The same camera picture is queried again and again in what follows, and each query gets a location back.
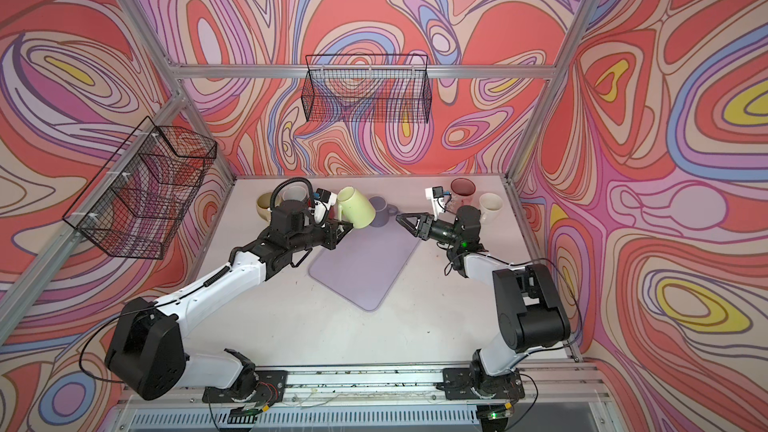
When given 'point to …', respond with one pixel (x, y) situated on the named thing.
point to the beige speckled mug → (263, 205)
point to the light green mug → (355, 208)
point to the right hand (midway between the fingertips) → (400, 224)
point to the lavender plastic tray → (366, 262)
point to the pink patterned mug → (462, 191)
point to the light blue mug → (294, 192)
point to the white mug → (490, 206)
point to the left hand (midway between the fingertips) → (353, 224)
